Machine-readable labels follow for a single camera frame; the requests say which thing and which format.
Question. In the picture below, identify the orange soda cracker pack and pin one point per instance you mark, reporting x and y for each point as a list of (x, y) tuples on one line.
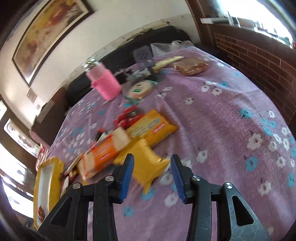
[(102, 153)]

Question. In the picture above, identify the maroon armchair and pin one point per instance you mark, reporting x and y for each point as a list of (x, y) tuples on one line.
[(49, 121)]

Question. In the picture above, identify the small red candy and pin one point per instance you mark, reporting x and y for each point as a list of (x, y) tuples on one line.
[(127, 118)]

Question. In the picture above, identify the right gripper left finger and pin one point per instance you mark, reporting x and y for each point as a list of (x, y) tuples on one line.
[(69, 218)]

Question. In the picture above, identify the brown wrapped bread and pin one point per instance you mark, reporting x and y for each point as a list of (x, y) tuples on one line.
[(190, 66)]

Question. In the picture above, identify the black sofa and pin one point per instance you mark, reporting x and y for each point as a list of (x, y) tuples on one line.
[(122, 58)]

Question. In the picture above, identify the red black candy wrapper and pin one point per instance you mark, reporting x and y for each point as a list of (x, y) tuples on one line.
[(101, 134)]

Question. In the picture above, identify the framed painting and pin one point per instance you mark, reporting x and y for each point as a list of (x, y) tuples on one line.
[(47, 29)]

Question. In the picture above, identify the clear bag dark contents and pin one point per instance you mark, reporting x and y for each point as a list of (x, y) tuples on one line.
[(139, 76)]

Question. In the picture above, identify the long beige wafer packet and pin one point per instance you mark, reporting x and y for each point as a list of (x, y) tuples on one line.
[(73, 164)]

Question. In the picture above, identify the yellow biscuit pack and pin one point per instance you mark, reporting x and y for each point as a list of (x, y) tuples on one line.
[(152, 127)]

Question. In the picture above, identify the plain yellow snack pack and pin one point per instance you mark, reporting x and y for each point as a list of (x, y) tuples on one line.
[(147, 164)]

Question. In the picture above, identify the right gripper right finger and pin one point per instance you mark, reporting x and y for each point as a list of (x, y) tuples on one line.
[(235, 218)]

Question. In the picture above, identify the pink knitted thermos bottle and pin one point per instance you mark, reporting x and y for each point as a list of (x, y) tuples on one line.
[(102, 79)]

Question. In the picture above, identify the yellow cardboard tray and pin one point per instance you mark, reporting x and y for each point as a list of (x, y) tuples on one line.
[(47, 188)]

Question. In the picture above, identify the round green label cake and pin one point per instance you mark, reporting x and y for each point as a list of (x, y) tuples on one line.
[(139, 90)]

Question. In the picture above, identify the purple floral tablecloth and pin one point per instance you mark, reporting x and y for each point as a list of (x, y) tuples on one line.
[(228, 130)]

